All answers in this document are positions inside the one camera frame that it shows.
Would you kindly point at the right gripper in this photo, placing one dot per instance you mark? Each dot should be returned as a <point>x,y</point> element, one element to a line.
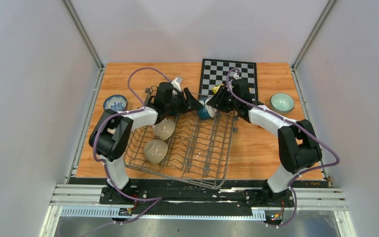
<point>217,100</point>

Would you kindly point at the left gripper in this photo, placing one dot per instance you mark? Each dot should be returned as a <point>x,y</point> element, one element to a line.
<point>190,104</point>

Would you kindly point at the teal white bowl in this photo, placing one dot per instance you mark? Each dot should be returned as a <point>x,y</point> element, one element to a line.
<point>206,112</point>

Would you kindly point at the beige bowl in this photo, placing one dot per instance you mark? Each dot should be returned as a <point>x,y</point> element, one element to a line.
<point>155,150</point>
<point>164,129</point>

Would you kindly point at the grey wire dish rack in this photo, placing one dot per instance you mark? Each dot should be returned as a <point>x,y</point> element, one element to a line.
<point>198,150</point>

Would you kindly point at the light teal checked bowl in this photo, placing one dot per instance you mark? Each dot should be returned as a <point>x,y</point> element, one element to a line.
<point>282,103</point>

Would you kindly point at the white blue floral bowl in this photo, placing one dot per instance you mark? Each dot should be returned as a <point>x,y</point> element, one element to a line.
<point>116,102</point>

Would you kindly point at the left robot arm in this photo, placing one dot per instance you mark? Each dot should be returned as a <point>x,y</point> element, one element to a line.
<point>110,137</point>

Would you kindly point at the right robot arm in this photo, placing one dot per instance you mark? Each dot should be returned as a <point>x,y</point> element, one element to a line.
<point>297,150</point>

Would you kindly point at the yellow toy block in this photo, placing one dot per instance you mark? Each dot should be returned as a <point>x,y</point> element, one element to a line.
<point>216,88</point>

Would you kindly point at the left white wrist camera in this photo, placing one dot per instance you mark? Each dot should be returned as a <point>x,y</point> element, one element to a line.
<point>176,82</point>

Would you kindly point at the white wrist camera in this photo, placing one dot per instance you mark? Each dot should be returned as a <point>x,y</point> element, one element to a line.
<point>236,76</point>
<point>176,82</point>

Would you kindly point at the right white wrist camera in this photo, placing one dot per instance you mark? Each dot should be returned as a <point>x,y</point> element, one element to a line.
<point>236,76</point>

